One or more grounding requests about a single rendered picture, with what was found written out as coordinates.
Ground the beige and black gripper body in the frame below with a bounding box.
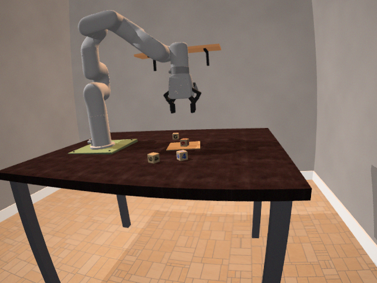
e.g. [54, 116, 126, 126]
[168, 73, 194, 99]

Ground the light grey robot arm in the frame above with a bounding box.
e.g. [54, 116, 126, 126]
[78, 10, 189, 150]

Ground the orange flat mat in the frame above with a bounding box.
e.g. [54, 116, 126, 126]
[166, 141, 200, 151]

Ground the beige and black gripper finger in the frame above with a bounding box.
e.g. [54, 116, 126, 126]
[188, 88, 201, 113]
[163, 92, 176, 113]

